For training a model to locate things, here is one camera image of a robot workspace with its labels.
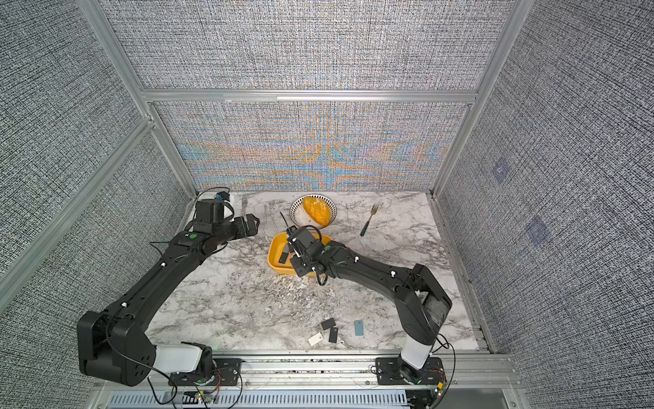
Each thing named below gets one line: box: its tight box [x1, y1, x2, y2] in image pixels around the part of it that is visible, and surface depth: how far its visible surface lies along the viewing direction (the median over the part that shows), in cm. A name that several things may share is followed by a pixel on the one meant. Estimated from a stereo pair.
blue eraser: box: [354, 320, 365, 337], surface depth 83 cm
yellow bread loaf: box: [302, 195, 332, 226], surface depth 108 cm
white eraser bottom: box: [307, 332, 324, 347], surface depth 81 cm
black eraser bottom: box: [328, 327, 339, 344], surface depth 81 cm
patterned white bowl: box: [289, 193, 338, 230], surface depth 109 cm
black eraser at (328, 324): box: [321, 317, 337, 331], surface depth 84 cm
